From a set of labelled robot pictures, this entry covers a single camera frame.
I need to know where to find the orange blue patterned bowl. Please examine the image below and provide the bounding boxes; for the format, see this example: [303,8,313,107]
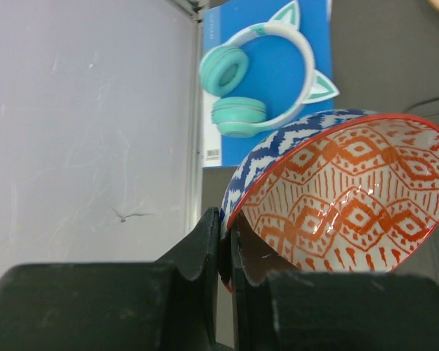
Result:
[220,109,439,272]

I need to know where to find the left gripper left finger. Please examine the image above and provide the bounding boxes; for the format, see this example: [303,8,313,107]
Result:
[0,208,220,350]

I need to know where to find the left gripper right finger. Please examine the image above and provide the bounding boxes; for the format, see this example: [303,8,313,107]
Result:
[230,228,439,350]

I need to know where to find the black wire dish rack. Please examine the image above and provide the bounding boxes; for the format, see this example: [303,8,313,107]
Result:
[403,96,439,124]

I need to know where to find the teal cat ear headphones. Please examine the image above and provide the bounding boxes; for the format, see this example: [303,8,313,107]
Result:
[199,1,339,140]

